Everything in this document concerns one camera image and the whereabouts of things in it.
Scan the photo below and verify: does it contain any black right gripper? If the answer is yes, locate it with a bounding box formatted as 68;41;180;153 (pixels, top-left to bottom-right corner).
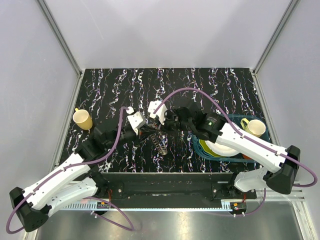
154;109;193;138

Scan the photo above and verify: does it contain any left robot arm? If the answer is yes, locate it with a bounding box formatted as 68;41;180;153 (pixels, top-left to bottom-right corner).
9;123;159;232

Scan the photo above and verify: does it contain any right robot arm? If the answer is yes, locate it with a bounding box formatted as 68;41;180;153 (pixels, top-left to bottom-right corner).
148;105;301;199

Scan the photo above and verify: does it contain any yellow-green plate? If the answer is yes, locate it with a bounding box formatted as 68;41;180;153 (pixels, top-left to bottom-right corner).
199;139;214;155

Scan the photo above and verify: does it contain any white plate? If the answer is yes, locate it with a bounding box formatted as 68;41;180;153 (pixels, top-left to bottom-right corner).
205;140;240;157

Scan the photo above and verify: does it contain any yellow mug on table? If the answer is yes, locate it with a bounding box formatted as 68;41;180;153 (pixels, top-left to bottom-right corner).
72;108;93;131

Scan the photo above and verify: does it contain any teal plastic dish basket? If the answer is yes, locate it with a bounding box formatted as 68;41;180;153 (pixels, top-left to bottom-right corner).
192;114;271;163

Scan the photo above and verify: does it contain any orange cup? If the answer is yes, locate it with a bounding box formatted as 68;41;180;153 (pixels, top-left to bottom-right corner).
242;154;252;160

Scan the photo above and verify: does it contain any cream mug in basket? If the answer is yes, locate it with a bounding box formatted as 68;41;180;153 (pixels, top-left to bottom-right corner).
240;118;267;138

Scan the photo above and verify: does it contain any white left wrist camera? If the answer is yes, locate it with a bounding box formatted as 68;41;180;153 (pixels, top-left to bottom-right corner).
126;106;146;135

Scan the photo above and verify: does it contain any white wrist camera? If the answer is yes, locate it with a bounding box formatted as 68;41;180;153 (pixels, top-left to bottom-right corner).
126;106;146;135
147;100;167;125

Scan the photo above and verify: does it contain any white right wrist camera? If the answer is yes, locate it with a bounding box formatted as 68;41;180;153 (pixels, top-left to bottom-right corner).
147;100;167;125

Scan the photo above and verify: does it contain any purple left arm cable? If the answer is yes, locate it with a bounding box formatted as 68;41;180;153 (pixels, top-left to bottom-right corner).
5;107;136;235

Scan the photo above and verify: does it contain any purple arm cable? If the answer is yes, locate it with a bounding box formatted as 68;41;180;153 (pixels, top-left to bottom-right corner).
152;87;317;217
5;107;136;235

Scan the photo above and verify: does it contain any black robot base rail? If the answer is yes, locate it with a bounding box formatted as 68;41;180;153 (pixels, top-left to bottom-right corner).
69;171;281;203

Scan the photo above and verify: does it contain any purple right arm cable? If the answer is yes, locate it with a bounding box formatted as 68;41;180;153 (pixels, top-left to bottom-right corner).
152;87;317;217

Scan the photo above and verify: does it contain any left aluminium frame post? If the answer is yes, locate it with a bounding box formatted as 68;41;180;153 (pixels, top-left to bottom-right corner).
35;0;82;77

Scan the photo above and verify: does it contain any aluminium frame post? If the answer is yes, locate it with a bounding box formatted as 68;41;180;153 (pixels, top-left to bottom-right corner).
35;0;82;77
252;0;300;75

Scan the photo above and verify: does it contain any right aluminium frame post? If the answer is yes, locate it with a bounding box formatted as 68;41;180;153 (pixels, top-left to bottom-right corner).
252;0;300;75

